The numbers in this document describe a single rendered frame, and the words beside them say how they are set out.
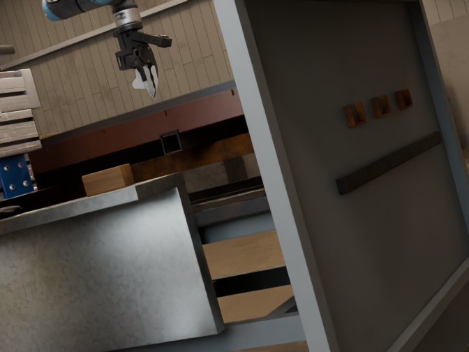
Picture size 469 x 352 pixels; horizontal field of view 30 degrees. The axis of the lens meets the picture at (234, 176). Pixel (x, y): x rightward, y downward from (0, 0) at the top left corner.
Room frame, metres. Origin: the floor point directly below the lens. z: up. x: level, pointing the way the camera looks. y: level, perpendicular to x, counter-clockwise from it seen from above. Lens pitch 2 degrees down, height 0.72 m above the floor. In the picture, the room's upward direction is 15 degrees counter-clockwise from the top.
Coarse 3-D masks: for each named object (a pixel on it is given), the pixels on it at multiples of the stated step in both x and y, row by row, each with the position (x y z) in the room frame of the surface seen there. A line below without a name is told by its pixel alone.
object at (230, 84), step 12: (228, 84) 1.98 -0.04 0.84; (180, 96) 2.04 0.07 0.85; (192, 96) 2.03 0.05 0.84; (204, 96) 2.01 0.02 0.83; (144, 108) 2.09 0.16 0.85; (156, 108) 2.08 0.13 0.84; (168, 108) 2.06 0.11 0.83; (108, 120) 2.14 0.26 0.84; (120, 120) 2.13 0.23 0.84; (72, 132) 2.20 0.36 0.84; (84, 132) 2.18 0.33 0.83; (48, 144) 2.24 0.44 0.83
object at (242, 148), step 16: (352, 112) 1.97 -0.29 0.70; (208, 144) 2.15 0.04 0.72; (224, 144) 2.13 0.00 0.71; (240, 144) 2.11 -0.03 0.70; (160, 160) 2.22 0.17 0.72; (176, 160) 2.20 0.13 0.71; (192, 160) 2.18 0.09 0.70; (208, 160) 2.16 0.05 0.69; (224, 160) 2.14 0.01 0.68; (144, 176) 2.25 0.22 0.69; (160, 176) 2.23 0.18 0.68; (48, 192) 2.40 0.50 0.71; (64, 192) 2.37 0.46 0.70; (80, 192) 2.35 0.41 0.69; (32, 208) 2.43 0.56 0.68
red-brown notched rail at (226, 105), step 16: (208, 96) 1.96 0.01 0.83; (224, 96) 1.94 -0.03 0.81; (160, 112) 2.02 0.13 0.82; (176, 112) 2.00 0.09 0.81; (192, 112) 1.98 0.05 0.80; (208, 112) 1.96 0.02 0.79; (224, 112) 1.95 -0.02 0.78; (240, 112) 1.93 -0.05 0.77; (112, 128) 2.09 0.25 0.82; (128, 128) 2.07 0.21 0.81; (144, 128) 2.05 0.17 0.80; (160, 128) 2.03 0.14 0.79; (176, 128) 2.01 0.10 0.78; (192, 128) 1.99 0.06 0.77; (64, 144) 2.16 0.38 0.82; (80, 144) 2.14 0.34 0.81; (96, 144) 2.11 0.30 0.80; (112, 144) 2.09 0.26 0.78; (128, 144) 2.07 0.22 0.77; (32, 160) 2.21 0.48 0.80; (48, 160) 2.19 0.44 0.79; (64, 160) 2.16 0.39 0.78; (80, 160) 2.14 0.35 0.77
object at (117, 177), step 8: (112, 168) 1.98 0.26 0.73; (120, 168) 1.98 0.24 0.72; (128, 168) 2.02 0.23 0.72; (88, 176) 2.00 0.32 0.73; (96, 176) 1.99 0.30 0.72; (104, 176) 1.99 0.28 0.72; (112, 176) 1.98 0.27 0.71; (120, 176) 1.98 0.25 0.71; (128, 176) 2.01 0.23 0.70; (88, 184) 2.00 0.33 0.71; (96, 184) 1.99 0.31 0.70; (104, 184) 1.99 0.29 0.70; (112, 184) 1.98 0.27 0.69; (120, 184) 1.98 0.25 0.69; (128, 184) 1.99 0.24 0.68; (88, 192) 2.00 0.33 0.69; (96, 192) 1.99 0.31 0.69; (104, 192) 1.99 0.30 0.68
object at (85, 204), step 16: (176, 176) 1.99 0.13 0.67; (112, 192) 1.87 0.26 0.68; (128, 192) 1.85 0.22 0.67; (144, 192) 1.87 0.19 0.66; (48, 208) 1.97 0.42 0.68; (64, 208) 1.93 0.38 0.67; (80, 208) 1.91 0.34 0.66; (96, 208) 1.89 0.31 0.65; (0, 224) 2.02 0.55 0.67; (16, 224) 2.00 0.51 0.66; (32, 224) 1.98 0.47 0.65
